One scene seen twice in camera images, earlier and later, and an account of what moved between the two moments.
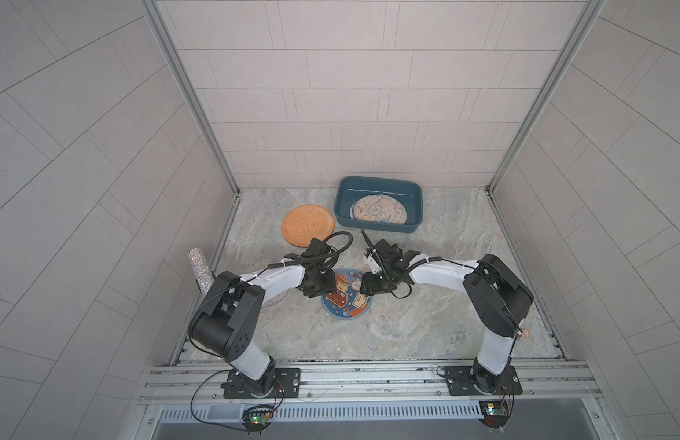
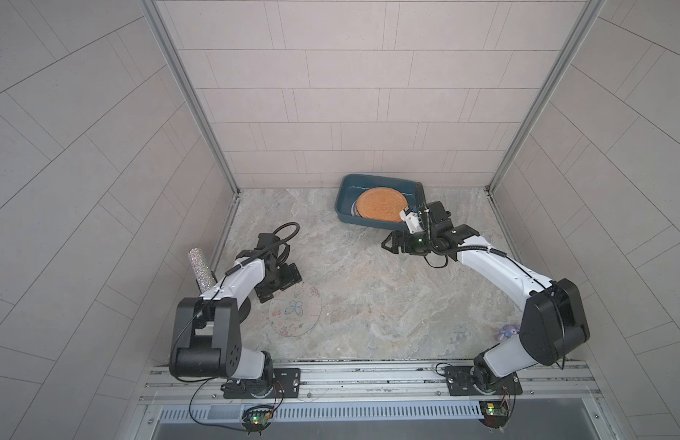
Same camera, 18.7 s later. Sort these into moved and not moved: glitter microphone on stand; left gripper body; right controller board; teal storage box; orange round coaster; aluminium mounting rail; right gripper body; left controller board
Moved: left gripper body; orange round coaster; right gripper body
Not moved: glitter microphone on stand; aluminium mounting rail; right controller board; left controller board; teal storage box
